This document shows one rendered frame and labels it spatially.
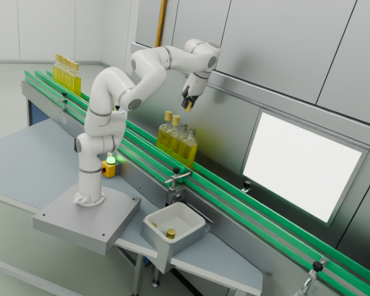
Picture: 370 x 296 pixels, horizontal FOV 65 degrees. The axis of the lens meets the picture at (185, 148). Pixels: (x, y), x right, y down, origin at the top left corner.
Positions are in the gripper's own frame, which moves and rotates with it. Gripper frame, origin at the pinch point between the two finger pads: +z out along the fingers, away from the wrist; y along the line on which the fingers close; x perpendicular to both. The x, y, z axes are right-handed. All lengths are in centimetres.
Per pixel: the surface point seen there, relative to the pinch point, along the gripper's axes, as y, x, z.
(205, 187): 4.5, 30.5, 24.5
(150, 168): 13.8, 4.9, 33.5
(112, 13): -320, -520, 139
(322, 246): -2, 80, 9
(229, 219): 7, 49, 25
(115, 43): -320, -482, 192
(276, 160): -11.3, 45.4, -0.8
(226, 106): -11.6, 12.4, -5.3
